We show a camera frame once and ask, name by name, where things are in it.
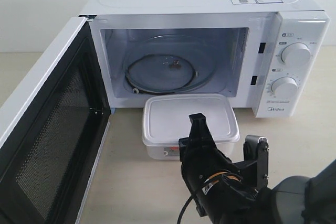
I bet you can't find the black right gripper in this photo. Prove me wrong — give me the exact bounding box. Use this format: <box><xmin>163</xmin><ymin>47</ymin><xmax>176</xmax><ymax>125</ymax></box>
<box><xmin>177</xmin><ymin>113</ymin><xmax>260</xmax><ymax>223</ymax></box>

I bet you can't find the white lidded plastic container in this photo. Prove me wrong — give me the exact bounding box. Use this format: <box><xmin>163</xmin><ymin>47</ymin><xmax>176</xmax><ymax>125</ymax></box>
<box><xmin>142</xmin><ymin>93</ymin><xmax>240</xmax><ymax>160</ymax></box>

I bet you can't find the white microwave door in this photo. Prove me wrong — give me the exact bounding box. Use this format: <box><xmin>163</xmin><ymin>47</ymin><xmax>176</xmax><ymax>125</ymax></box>
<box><xmin>1</xmin><ymin>15</ymin><xmax>110</xmax><ymax>223</ymax></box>

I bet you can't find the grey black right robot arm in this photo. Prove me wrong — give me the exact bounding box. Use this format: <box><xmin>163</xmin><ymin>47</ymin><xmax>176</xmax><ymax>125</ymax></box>
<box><xmin>179</xmin><ymin>113</ymin><xmax>335</xmax><ymax>223</ymax></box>

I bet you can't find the white Midea microwave oven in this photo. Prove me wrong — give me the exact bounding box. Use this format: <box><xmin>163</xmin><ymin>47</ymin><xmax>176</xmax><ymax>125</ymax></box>
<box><xmin>79</xmin><ymin>0</ymin><xmax>330</xmax><ymax>118</ymax></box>

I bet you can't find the glass turntable plate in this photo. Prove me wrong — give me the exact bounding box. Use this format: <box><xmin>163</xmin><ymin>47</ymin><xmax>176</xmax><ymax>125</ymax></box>
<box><xmin>123</xmin><ymin>35</ymin><xmax>217</xmax><ymax>94</ymax></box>

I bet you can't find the lower white timer knob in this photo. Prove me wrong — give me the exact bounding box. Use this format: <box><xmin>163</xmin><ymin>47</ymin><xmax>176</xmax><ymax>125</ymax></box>
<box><xmin>271</xmin><ymin>77</ymin><xmax>298</xmax><ymax>99</ymax></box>

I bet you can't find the upper white control knob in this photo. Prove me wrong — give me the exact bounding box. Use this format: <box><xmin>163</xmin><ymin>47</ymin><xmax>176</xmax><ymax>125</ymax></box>
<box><xmin>281</xmin><ymin>42</ymin><xmax>311</xmax><ymax>67</ymax></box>

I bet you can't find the grey black wrist camera mount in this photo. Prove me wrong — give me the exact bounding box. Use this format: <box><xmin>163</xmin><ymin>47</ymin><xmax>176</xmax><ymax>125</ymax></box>
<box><xmin>235</xmin><ymin>135</ymin><xmax>269</xmax><ymax>190</ymax></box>

